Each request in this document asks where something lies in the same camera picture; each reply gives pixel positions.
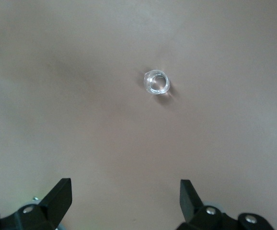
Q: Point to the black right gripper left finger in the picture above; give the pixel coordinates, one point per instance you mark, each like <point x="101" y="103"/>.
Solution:
<point x="47" y="210"/>

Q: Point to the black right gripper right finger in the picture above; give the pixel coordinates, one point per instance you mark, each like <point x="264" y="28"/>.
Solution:
<point x="200" y="218"/>

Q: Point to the clear glass beaker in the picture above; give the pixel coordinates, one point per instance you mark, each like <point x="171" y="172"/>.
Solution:
<point x="150" y="88"/>

